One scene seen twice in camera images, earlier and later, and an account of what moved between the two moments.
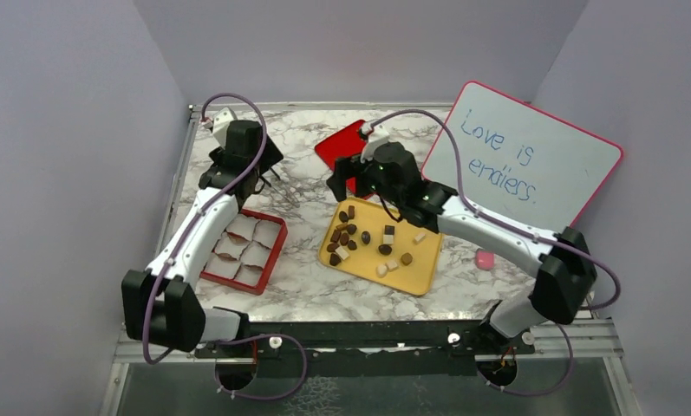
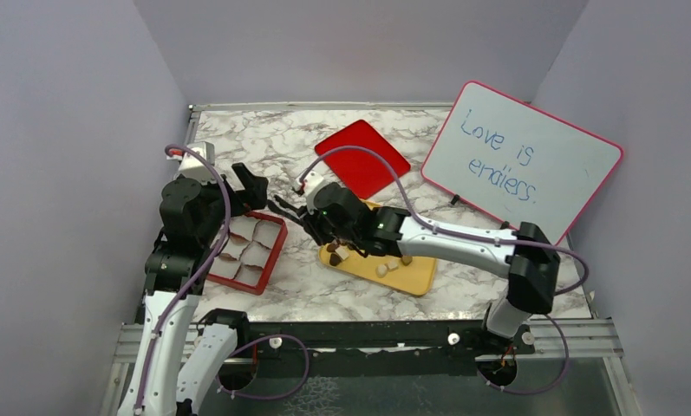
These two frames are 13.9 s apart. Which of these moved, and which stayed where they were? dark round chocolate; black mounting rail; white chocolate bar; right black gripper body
Moved: right black gripper body
Stayed: white chocolate bar; black mounting rail; dark round chocolate
